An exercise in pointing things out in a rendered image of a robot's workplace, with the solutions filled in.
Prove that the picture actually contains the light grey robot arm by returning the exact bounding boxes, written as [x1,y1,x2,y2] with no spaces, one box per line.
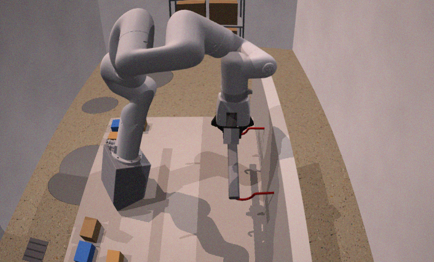
[100,8,277,165]

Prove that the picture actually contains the grey bar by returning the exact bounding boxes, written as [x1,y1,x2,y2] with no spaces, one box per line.
[227,144,240,199]

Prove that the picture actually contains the blue box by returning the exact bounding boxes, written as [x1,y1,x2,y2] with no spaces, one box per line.
[111,119,120,132]
[74,240,96,262]

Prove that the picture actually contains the beige flat wall panel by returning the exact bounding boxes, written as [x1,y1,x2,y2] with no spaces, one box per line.
[250,76,312,262]

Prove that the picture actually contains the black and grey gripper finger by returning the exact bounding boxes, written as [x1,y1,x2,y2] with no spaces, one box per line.
[211,116,226,135]
[239,117,254,139]

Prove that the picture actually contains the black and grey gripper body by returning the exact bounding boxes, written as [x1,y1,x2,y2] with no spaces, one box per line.
[216,93,250,127]

